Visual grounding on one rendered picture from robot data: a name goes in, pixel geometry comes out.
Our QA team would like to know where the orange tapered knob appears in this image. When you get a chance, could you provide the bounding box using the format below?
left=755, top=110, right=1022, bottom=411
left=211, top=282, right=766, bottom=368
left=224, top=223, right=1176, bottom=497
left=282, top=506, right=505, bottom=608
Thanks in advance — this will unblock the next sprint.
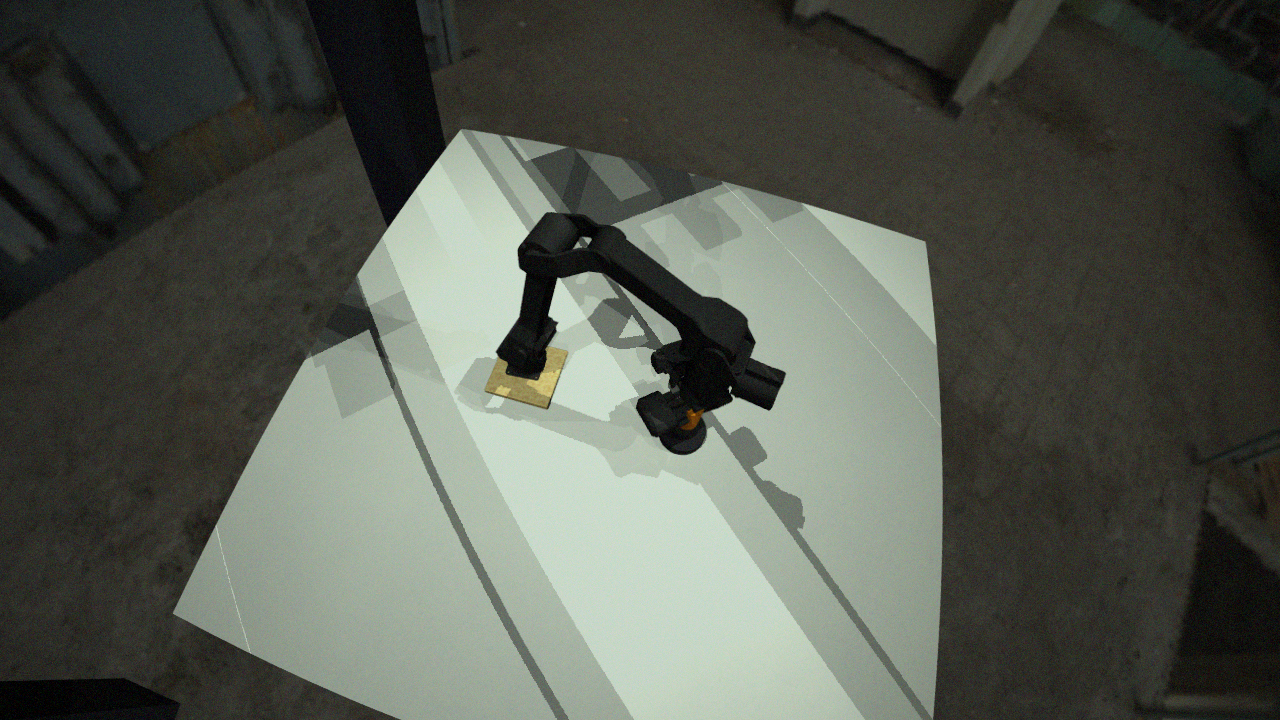
left=680, top=409, right=705, bottom=430

